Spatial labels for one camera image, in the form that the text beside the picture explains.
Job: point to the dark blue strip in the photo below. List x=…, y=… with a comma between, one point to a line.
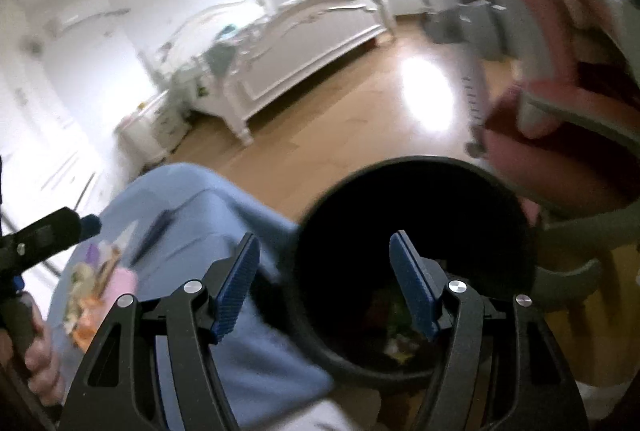
x=150, y=236

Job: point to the colourful snack packet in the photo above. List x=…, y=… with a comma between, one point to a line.
x=87, y=291

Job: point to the black trash bin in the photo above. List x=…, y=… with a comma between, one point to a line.
x=400, y=196

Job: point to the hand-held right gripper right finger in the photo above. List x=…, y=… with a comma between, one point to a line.
x=412, y=286

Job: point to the person's left hand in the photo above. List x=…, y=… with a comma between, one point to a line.
x=45, y=366

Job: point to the blue tablecloth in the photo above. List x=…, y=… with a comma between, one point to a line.
x=200, y=211

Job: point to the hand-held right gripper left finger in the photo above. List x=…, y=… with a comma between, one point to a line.
x=235, y=286

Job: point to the light green blanket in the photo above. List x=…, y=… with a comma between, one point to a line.
x=222, y=53

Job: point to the white wardrobe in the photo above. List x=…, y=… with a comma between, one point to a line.
x=40, y=126

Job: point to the white nightstand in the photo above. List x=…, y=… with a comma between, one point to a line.
x=150, y=131

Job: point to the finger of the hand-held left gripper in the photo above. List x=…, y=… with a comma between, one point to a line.
x=55, y=231

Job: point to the white bed frame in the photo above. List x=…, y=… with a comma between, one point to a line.
x=300, y=56

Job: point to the pink packet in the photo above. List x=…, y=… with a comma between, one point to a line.
x=120, y=286

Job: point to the pink chair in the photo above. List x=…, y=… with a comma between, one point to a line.
x=550, y=146

